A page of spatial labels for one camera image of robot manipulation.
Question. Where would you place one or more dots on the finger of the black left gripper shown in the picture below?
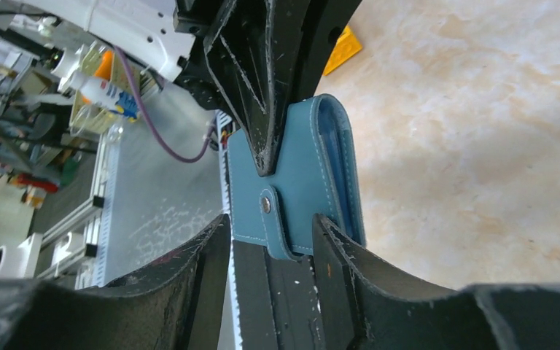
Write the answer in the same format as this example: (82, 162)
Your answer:
(321, 28)
(251, 52)

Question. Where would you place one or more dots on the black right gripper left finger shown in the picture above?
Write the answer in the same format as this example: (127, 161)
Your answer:
(174, 302)

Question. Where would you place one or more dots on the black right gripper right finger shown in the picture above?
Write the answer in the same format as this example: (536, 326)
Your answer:
(367, 303)

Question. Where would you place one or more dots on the blue leather card holder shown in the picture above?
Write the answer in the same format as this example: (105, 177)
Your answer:
(316, 173)

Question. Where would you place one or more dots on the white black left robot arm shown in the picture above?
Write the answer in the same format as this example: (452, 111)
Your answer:
(169, 42)

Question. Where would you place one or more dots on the yellow toy brick block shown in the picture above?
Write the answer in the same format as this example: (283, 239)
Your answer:
(347, 46)

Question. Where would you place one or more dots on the white glue bottle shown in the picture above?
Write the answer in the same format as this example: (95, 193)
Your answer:
(104, 94)

